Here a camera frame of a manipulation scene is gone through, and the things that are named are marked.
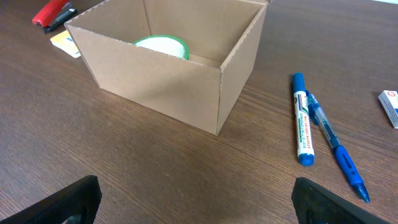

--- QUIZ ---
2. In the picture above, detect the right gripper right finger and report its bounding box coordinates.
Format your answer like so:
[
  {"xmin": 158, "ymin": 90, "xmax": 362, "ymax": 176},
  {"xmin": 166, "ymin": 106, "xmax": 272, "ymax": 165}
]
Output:
[{"xmin": 291, "ymin": 177, "xmax": 388, "ymax": 224}]

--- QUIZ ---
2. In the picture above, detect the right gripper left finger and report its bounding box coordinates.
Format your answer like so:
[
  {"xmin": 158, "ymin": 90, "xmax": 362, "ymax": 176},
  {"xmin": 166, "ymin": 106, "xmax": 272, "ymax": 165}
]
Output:
[{"xmin": 1, "ymin": 175, "xmax": 102, "ymax": 224}]

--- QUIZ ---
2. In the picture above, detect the blue whiteboard marker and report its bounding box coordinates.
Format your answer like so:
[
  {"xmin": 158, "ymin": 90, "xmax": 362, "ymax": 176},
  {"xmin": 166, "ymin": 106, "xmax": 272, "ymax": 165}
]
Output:
[{"xmin": 292, "ymin": 73, "xmax": 315, "ymax": 166}]

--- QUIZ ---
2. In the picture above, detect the blue ballpoint pen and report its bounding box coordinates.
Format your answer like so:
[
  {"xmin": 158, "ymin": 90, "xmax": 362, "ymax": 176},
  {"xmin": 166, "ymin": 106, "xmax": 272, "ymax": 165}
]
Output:
[{"xmin": 306, "ymin": 90, "xmax": 371, "ymax": 203}]

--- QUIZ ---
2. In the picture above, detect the small white blue box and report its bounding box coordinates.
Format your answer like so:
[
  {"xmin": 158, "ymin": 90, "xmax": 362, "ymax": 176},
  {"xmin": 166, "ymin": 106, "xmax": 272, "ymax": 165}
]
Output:
[{"xmin": 378, "ymin": 90, "xmax": 398, "ymax": 129}]

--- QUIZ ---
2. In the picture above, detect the yellow sticky note pad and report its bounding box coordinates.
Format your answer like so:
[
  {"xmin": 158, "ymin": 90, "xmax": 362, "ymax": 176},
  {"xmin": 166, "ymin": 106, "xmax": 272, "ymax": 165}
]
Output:
[{"xmin": 50, "ymin": 30, "xmax": 81, "ymax": 58}]

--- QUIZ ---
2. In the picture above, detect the green tape roll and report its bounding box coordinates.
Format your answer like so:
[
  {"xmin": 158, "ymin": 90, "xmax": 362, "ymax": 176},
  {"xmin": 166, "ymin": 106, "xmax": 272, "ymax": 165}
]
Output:
[{"xmin": 133, "ymin": 35, "xmax": 190, "ymax": 60}]

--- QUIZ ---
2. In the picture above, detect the red stapler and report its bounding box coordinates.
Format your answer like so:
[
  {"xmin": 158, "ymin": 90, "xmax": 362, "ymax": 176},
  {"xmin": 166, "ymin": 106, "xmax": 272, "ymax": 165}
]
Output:
[{"xmin": 32, "ymin": 0, "xmax": 78, "ymax": 34}]

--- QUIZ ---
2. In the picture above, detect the open cardboard box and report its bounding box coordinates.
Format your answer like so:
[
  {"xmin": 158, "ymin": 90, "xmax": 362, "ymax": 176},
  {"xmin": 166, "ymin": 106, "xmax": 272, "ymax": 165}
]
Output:
[{"xmin": 65, "ymin": 0, "xmax": 269, "ymax": 135}]

